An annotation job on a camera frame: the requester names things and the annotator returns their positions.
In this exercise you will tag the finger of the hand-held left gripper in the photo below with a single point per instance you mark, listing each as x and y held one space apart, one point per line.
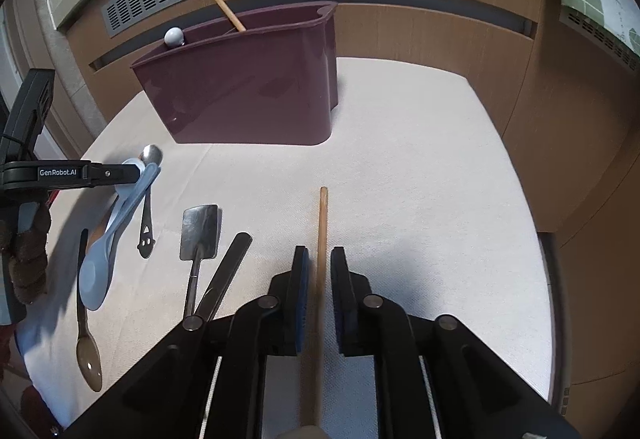
100 173

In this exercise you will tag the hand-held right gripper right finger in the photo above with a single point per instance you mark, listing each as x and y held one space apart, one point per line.
336 299

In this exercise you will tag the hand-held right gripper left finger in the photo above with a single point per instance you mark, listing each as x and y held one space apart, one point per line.
301 299

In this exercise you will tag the blue-grey plastic spoon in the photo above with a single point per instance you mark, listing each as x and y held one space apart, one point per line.
116 219

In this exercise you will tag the wooden chopstick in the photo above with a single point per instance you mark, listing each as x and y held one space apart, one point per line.
227 11
322 229

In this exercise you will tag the metal spoon with face cutout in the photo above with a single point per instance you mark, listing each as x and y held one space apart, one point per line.
146 229

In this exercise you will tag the pale plastic spoon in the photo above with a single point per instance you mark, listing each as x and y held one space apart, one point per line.
95 279

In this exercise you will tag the square metal spoon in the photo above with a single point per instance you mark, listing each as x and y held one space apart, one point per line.
200 231

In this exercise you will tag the maroon plastic utensil caddy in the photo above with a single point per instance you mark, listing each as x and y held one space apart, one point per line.
240 89

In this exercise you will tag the brown spoon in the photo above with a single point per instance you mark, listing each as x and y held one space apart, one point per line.
90 364

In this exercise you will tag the person's left hand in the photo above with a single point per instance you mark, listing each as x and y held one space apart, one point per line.
27 259

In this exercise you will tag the white tablecloth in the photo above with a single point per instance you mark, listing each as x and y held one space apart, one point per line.
425 194

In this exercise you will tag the grey side vent grille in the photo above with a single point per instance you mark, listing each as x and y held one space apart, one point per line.
595 36

